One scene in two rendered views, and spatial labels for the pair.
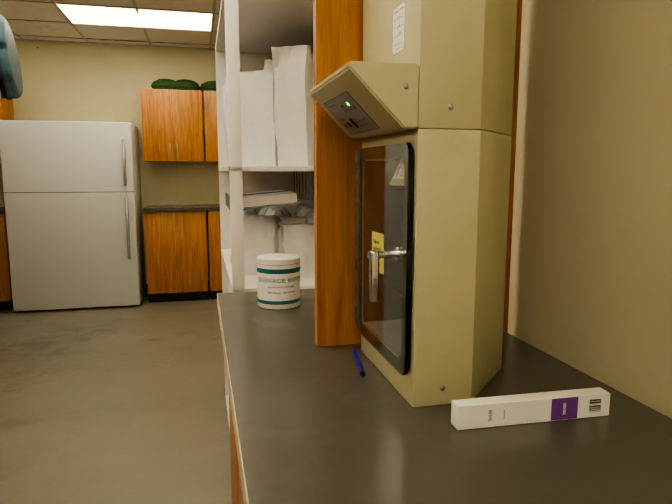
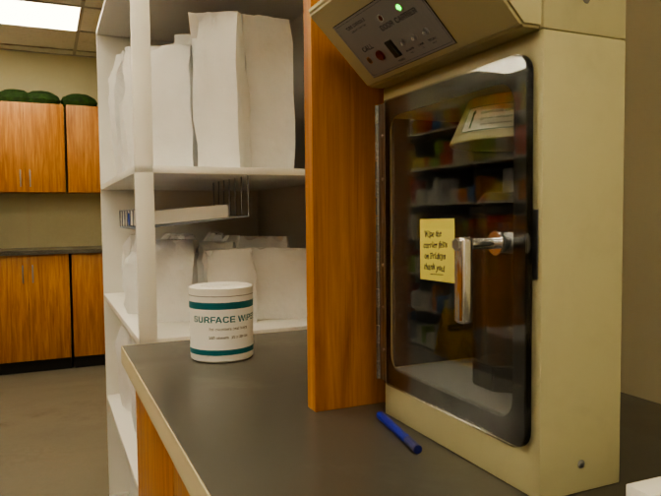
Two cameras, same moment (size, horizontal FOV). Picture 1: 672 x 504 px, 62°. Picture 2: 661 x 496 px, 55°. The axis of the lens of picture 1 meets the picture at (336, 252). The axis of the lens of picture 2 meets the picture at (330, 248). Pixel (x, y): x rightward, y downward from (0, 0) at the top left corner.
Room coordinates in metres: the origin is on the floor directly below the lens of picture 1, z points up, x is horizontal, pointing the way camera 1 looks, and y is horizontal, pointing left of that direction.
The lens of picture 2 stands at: (0.34, 0.19, 1.23)
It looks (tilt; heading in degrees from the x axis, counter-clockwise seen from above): 3 degrees down; 349
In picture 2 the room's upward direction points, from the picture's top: 1 degrees counter-clockwise
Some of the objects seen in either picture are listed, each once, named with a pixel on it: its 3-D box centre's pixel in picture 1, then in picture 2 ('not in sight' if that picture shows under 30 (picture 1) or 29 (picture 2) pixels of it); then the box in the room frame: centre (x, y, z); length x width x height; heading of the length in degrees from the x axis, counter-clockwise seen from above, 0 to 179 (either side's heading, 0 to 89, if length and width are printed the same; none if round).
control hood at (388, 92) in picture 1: (356, 106); (406, 16); (1.05, -0.04, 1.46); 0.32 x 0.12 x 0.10; 14
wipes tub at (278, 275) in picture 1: (278, 280); (221, 320); (1.66, 0.17, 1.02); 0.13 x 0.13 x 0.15
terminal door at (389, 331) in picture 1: (380, 251); (442, 248); (1.07, -0.09, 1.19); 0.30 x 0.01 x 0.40; 13
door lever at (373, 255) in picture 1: (383, 274); (476, 277); (0.95, -0.08, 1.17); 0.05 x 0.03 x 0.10; 103
